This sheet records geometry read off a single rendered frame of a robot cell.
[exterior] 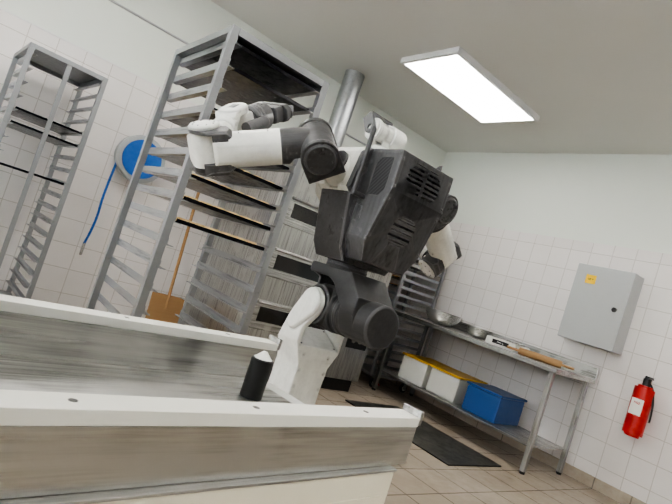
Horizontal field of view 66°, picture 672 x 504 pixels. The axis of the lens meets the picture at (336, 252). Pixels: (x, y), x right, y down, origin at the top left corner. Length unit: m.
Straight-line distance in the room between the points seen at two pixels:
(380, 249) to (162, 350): 0.70
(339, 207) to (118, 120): 3.58
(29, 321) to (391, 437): 0.44
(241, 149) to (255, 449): 0.90
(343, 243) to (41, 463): 1.02
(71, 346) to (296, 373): 0.83
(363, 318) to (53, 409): 0.95
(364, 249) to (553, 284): 4.38
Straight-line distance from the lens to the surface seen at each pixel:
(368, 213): 1.28
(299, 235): 4.33
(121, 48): 4.83
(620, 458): 5.15
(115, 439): 0.42
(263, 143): 1.29
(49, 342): 0.69
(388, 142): 1.49
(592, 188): 5.70
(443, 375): 5.25
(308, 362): 1.45
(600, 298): 5.11
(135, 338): 0.73
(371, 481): 0.64
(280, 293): 4.33
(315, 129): 1.31
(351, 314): 1.28
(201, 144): 1.33
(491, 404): 4.94
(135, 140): 4.65
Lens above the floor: 1.04
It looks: 2 degrees up
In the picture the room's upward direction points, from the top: 18 degrees clockwise
